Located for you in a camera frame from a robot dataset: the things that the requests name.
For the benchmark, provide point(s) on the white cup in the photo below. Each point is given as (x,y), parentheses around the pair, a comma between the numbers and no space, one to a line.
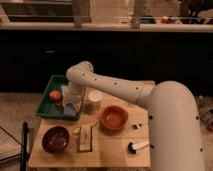
(95,97)

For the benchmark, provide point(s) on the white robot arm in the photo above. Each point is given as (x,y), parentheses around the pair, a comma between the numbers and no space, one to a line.
(174,127)

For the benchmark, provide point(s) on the blue sponge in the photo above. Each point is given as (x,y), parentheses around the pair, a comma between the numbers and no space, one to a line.
(70,110)

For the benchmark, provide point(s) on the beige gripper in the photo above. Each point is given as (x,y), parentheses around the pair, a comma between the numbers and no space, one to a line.
(74,96)

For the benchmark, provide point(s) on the green plastic tray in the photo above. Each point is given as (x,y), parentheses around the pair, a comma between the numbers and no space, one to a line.
(48,109)

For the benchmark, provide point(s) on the white handled black brush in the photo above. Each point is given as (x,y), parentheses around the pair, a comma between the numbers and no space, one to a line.
(135,147)

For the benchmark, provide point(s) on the black chair frame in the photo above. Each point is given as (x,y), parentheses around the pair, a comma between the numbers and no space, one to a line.
(23,153)

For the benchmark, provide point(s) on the purple bowl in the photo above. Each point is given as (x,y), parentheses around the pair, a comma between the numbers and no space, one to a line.
(55,139)

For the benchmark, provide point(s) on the orange bowl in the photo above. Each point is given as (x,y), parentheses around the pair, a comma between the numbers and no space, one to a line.
(114,118)

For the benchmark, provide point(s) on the wooden block with dark edge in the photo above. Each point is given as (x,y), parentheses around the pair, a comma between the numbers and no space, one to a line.
(85,142)

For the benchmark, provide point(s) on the orange fruit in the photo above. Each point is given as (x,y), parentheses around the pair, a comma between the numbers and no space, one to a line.
(55,95)

